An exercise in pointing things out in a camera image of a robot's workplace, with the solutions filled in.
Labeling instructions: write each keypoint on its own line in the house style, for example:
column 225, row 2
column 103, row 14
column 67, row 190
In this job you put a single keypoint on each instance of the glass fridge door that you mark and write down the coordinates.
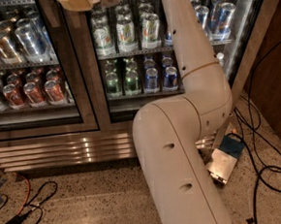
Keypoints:
column 48, row 19
column 123, row 108

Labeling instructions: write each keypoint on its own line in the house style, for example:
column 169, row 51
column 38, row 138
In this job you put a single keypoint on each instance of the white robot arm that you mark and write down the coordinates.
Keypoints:
column 165, row 132

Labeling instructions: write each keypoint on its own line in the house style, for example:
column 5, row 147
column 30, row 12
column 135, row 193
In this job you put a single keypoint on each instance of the stainless fridge bottom grille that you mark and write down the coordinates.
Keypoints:
column 67, row 150

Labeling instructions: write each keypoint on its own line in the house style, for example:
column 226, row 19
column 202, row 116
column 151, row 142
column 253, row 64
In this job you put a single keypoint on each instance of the white green soda can left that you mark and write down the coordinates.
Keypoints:
column 103, row 39

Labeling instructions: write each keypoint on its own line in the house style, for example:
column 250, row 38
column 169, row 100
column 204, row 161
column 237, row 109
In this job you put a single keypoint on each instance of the white green soda can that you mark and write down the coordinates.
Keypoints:
column 150, row 31
column 126, row 34
column 103, row 39

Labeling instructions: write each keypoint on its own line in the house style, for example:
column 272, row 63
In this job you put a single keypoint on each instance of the silver blue tall can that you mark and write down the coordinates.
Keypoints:
column 34, row 46

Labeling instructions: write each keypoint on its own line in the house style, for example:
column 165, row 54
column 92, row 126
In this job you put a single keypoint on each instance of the white green soda can middle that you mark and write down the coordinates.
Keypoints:
column 126, row 34

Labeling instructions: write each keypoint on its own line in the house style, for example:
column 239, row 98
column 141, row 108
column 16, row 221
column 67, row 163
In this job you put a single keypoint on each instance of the gold silver can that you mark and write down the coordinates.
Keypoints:
column 10, row 52

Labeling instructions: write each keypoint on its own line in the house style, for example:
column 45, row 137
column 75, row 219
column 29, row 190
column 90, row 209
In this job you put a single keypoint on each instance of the white green soda can right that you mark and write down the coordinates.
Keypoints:
column 150, row 31

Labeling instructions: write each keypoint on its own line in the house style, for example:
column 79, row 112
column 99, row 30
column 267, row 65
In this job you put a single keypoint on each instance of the red cola can right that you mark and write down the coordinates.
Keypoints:
column 55, row 93

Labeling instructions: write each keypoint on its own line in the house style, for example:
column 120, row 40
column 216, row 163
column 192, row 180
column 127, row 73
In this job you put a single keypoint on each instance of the red cola can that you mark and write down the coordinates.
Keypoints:
column 34, row 94
column 55, row 93
column 14, row 95

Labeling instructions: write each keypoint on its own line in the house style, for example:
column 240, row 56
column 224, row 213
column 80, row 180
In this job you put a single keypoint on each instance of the red cola can middle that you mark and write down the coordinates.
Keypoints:
column 34, row 94

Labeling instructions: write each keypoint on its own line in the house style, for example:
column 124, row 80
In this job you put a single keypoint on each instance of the blue silver energy can left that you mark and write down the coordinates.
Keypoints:
column 168, row 39

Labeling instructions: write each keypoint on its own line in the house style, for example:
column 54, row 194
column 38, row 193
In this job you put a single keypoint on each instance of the blue silver energy can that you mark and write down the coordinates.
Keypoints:
column 168, row 39
column 202, row 15
column 223, row 17

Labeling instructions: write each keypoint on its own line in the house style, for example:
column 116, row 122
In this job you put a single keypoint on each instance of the blue soda can left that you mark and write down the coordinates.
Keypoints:
column 151, row 81

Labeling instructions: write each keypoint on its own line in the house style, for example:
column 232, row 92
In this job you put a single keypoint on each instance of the blue soda can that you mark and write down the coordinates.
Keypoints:
column 151, row 81
column 170, row 79

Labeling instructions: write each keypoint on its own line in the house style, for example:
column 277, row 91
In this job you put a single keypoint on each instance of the red cola can left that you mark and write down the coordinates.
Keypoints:
column 14, row 95

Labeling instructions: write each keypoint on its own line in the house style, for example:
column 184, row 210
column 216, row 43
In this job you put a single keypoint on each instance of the blue soda can middle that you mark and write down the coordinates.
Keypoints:
column 170, row 79

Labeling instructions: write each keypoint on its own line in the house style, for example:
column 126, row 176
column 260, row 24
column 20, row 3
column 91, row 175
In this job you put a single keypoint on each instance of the blue silver energy can middle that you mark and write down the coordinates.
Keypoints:
column 202, row 15

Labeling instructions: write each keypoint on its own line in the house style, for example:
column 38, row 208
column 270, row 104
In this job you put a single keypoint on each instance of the blue silver energy can right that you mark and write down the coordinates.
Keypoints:
column 223, row 17

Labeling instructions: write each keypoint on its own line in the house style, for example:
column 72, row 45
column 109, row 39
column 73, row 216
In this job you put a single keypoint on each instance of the clear water bottle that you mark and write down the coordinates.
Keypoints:
column 221, row 58

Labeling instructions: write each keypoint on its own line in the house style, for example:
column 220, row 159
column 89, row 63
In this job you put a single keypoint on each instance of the blue pad on floor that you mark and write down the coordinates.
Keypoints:
column 231, row 147

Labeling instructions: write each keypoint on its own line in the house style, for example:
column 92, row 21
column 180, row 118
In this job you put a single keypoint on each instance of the brown wooden cabinet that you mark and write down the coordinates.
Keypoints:
column 266, row 82

